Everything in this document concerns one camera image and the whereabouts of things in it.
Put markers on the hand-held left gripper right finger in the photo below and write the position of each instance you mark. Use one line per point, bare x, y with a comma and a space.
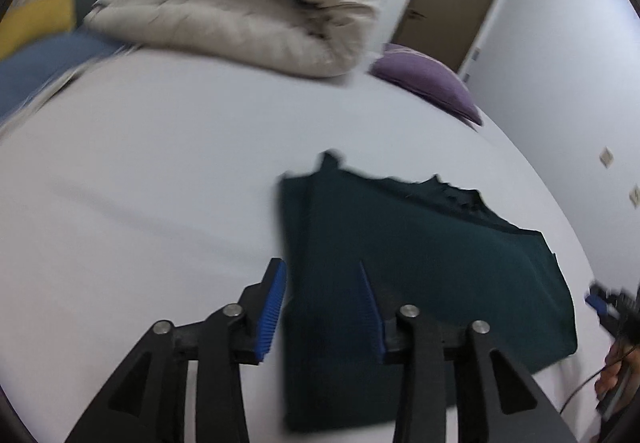
372, 318

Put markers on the person's right hand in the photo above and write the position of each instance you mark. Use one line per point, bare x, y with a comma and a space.
612, 373

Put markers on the wall socket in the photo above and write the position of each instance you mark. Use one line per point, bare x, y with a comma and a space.
607, 157
635, 197

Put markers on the blue pillow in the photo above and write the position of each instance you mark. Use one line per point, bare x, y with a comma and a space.
45, 68

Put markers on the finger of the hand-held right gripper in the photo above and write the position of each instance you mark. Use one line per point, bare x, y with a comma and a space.
596, 299

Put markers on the dark green sweater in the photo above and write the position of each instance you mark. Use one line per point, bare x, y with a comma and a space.
415, 273

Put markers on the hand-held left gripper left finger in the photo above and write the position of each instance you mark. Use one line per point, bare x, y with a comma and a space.
270, 313

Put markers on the beige folded duvet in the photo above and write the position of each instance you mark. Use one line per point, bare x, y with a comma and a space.
240, 3

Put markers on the purple pillow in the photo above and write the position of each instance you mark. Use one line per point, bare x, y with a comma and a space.
430, 78

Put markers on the yellow patterned pillow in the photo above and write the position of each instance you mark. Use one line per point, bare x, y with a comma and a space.
40, 3

